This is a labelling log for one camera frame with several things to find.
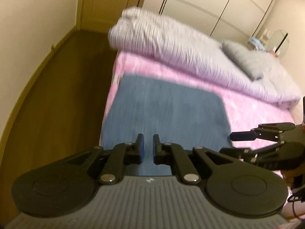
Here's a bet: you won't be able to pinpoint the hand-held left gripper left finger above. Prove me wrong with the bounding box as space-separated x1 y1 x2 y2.
69 134 145 185

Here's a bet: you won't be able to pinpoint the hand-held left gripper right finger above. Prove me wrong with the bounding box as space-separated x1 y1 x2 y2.
152 134 230 185

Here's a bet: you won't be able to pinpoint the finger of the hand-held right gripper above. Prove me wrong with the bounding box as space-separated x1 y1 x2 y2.
219 141 286 164
230 123 296 142

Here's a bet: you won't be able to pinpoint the blue jeans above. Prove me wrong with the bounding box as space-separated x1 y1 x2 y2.
101 73 233 177

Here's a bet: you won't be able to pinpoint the person's right hand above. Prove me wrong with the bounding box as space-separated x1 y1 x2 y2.
282 168 298 189

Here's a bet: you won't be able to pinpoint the pink floral blanket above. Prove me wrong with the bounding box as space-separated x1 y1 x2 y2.
99 51 296 149

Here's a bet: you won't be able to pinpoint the grey pillow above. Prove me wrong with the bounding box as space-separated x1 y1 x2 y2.
222 40 270 81

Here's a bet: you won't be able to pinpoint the blue cloth bundle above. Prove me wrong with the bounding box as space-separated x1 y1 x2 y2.
248 37 264 50

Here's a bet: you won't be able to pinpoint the round mirror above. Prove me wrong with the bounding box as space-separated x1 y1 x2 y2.
269 30 289 53

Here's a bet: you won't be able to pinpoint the grey striped quilt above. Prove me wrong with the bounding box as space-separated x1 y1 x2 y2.
108 7 303 103

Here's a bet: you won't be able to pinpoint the white sliding wardrobe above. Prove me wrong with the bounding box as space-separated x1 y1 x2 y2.
142 0 280 39

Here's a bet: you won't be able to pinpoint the wooden door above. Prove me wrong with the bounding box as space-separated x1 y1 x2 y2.
76 0 146 32

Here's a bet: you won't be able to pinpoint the black cable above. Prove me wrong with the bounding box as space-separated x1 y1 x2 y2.
288 187 303 222

